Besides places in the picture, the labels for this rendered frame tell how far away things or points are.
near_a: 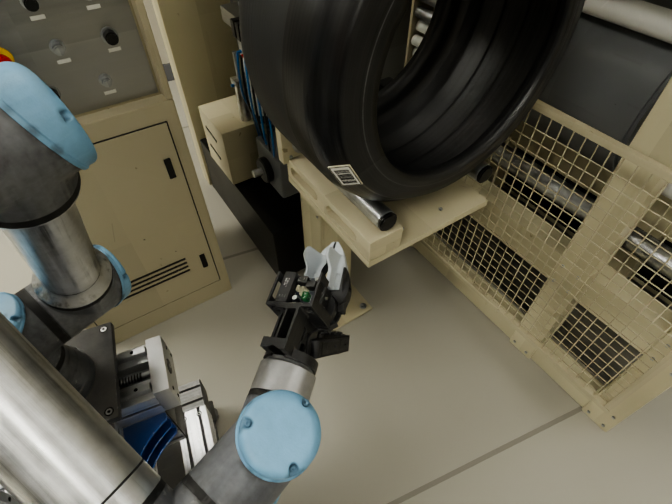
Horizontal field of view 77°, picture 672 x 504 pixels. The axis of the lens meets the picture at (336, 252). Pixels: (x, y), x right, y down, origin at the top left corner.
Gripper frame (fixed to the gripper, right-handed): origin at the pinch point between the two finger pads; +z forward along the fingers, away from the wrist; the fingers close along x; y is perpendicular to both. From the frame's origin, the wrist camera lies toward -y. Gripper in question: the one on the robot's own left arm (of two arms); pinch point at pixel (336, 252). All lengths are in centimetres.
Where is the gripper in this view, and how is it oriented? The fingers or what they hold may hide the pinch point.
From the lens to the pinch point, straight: 66.6
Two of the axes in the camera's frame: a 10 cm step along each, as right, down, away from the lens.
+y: -3.6, -5.9, -7.2
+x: -8.9, 0.0, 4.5
